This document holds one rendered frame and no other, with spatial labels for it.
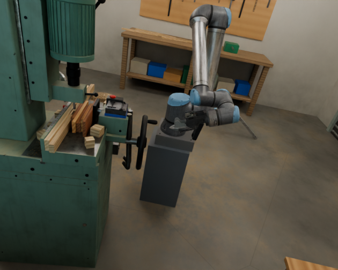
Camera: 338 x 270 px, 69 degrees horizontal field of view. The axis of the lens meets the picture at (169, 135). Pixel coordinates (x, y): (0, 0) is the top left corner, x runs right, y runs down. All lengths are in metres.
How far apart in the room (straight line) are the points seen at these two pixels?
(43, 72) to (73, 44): 0.18
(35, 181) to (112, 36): 3.58
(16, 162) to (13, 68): 0.40
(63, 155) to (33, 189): 0.33
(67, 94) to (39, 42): 0.23
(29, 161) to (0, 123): 0.22
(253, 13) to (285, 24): 0.53
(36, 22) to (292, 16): 3.90
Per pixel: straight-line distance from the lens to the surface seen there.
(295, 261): 1.44
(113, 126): 1.20
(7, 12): 1.12
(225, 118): 1.32
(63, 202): 1.34
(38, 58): 1.15
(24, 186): 1.33
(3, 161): 1.28
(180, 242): 1.91
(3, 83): 1.21
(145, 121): 1.20
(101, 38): 4.65
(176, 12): 4.29
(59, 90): 1.21
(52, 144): 1.04
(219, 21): 1.69
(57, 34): 1.09
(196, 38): 1.55
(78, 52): 1.09
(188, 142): 1.73
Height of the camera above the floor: 1.52
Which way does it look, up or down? 31 degrees down
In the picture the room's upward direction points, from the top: 12 degrees clockwise
